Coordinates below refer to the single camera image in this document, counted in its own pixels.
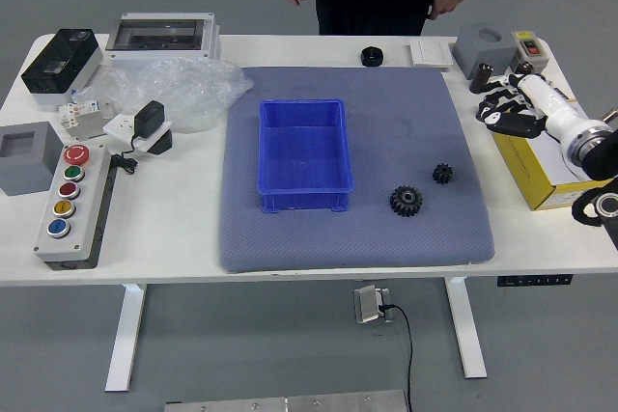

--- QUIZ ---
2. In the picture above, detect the clear plastic bag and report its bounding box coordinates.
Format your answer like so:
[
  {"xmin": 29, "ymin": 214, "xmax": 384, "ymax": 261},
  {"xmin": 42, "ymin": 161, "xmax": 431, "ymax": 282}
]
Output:
[{"xmin": 71, "ymin": 55, "xmax": 255, "ymax": 134}]

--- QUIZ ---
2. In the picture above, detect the blue plastic box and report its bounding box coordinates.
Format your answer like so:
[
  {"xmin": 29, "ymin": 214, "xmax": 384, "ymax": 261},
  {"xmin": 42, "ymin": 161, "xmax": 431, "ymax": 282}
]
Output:
[{"xmin": 258, "ymin": 98, "xmax": 356, "ymax": 214}]

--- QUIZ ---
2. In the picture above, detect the white socket on black base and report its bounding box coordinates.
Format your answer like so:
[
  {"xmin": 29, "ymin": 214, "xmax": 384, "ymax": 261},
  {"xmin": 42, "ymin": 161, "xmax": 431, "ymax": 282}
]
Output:
[{"xmin": 103, "ymin": 112, "xmax": 175, "ymax": 158}]

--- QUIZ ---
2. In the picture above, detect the black-lidded grey enclosure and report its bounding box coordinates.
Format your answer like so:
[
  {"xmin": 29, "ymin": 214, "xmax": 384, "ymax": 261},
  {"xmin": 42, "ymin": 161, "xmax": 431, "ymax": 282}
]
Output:
[{"xmin": 20, "ymin": 27, "xmax": 104, "ymax": 107}]

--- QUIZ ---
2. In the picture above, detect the grey block with square hole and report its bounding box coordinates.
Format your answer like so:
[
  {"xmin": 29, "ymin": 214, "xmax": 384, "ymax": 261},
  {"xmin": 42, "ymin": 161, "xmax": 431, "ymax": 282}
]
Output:
[{"xmin": 0, "ymin": 121, "xmax": 67, "ymax": 197}]

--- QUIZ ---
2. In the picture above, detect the grey block with round hole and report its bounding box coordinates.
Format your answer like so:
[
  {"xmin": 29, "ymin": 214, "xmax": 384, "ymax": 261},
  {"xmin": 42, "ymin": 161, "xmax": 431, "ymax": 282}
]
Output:
[{"xmin": 452, "ymin": 22, "xmax": 519, "ymax": 80}]

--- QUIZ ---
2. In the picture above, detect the white table leg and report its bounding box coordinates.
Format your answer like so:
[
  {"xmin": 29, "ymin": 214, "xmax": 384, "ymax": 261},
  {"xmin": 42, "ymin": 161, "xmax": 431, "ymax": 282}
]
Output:
[
  {"xmin": 104, "ymin": 283, "xmax": 148, "ymax": 393},
  {"xmin": 443, "ymin": 276, "xmax": 488, "ymax": 380}
]

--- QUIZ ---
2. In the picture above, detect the blue-grey mat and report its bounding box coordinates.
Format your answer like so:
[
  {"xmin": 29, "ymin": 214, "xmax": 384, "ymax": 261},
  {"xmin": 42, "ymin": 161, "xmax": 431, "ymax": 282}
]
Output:
[{"xmin": 217, "ymin": 66, "xmax": 496, "ymax": 274}]

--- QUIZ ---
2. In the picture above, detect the distribution box with clear cover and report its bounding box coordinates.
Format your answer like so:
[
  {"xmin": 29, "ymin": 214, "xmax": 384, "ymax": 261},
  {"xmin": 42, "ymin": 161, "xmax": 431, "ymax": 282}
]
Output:
[{"xmin": 104, "ymin": 12, "xmax": 222, "ymax": 69}]

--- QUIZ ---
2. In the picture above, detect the metal floor socket box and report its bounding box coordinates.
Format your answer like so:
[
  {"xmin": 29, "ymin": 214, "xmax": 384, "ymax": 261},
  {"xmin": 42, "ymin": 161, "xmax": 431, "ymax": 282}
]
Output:
[{"xmin": 353, "ymin": 285, "xmax": 396, "ymax": 325}]

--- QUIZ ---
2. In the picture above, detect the person's left hand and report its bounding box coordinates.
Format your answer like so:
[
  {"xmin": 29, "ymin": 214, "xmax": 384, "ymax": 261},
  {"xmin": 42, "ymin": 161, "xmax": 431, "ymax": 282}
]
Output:
[{"xmin": 427, "ymin": 0, "xmax": 465, "ymax": 21}]

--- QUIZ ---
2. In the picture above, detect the grey five-button control box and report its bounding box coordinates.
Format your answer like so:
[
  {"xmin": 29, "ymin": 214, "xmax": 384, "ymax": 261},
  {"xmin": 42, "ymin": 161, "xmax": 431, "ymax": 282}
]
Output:
[{"xmin": 33, "ymin": 143, "xmax": 115, "ymax": 271}]

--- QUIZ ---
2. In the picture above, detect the black adapter cord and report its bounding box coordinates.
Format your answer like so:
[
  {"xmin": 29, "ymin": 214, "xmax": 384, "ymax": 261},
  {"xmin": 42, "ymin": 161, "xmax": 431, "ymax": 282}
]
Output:
[{"xmin": 109, "ymin": 134, "xmax": 140, "ymax": 176}]

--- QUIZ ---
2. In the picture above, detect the grey switch box red button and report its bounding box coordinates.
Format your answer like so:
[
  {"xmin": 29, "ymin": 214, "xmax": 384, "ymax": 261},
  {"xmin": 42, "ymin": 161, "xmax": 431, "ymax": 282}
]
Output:
[{"xmin": 509, "ymin": 30, "xmax": 551, "ymax": 73}]

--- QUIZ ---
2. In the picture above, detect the grey metal plate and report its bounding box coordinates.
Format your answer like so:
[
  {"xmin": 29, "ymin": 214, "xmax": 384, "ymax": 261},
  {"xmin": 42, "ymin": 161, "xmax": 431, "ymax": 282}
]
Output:
[{"xmin": 163, "ymin": 389, "xmax": 409, "ymax": 412}]

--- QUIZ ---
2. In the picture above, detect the black round nut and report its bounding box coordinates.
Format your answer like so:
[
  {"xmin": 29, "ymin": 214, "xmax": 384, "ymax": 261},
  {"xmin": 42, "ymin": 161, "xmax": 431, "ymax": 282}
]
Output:
[{"xmin": 360, "ymin": 45, "xmax": 386, "ymax": 68}]

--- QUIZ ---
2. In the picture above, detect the black floor cable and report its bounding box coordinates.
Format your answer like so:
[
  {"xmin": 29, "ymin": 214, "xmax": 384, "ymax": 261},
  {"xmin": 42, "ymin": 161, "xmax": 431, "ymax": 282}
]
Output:
[{"xmin": 379, "ymin": 303, "xmax": 415, "ymax": 412}]

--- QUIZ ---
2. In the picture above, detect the white wall switch panel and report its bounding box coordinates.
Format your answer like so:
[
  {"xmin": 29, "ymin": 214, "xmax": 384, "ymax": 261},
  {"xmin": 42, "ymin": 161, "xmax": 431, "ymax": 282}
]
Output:
[{"xmin": 409, "ymin": 40, "xmax": 454, "ymax": 69}]

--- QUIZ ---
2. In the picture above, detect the black power adapter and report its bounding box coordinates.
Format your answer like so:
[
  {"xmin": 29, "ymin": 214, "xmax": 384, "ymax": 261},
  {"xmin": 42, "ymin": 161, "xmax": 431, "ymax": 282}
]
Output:
[{"xmin": 132, "ymin": 99, "xmax": 167, "ymax": 139}]

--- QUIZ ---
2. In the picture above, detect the yellow and white cardboard box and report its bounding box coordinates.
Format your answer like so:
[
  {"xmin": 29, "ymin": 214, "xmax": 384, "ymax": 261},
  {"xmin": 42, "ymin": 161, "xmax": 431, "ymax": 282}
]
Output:
[{"xmin": 492, "ymin": 93, "xmax": 614, "ymax": 212}]

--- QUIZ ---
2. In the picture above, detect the black table height controller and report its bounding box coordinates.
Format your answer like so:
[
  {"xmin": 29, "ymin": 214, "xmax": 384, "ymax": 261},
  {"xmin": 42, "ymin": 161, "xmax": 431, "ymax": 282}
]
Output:
[{"xmin": 496, "ymin": 274, "xmax": 575, "ymax": 288}]

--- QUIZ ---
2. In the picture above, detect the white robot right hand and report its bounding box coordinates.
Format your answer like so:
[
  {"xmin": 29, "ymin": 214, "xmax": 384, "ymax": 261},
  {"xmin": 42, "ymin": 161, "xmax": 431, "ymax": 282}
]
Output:
[{"xmin": 476, "ymin": 71, "xmax": 588, "ymax": 143}]

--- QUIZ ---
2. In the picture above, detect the white circuit breaker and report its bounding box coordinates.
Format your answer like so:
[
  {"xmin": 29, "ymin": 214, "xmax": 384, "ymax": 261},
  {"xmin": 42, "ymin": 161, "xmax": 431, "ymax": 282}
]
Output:
[{"xmin": 57, "ymin": 97, "xmax": 115, "ymax": 141}]

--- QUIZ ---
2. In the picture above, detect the big black gear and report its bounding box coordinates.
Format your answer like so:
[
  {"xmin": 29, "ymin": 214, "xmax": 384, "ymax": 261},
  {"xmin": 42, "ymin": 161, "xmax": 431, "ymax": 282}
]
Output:
[{"xmin": 389, "ymin": 184, "xmax": 424, "ymax": 219}]

